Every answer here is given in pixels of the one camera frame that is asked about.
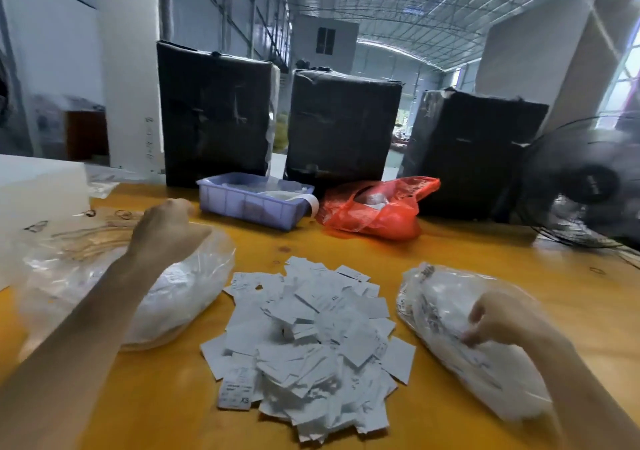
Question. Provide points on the large black wrapped bale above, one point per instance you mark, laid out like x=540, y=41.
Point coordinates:
x=475, y=154
x=342, y=129
x=215, y=114

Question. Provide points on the red plastic bag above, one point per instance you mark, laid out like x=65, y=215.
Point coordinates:
x=378, y=212

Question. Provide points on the person's left hand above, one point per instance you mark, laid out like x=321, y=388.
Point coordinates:
x=165, y=232

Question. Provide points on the person's right hand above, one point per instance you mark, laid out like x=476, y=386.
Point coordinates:
x=505, y=320

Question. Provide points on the blue plastic bin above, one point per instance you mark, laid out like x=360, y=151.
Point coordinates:
x=242, y=202

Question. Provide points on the person's right forearm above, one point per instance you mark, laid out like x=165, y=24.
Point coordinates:
x=590, y=395

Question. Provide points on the large clear bag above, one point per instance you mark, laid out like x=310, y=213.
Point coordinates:
x=190, y=290

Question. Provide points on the black table fan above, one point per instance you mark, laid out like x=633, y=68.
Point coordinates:
x=590, y=184

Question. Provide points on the white foam box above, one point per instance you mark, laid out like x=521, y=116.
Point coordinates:
x=40, y=210

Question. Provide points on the grey cabin with window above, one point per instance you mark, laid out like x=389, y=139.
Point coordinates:
x=325, y=42

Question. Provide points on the white pillar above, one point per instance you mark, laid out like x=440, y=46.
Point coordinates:
x=128, y=64

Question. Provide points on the person's left forearm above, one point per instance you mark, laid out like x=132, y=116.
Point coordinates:
x=65, y=355

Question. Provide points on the clear plastic bag black print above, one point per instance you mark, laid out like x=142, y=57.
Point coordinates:
x=440, y=330

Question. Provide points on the brown wooden cabinet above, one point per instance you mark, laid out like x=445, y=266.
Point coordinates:
x=85, y=134

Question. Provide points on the pile of white labels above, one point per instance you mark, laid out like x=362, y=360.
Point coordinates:
x=310, y=355

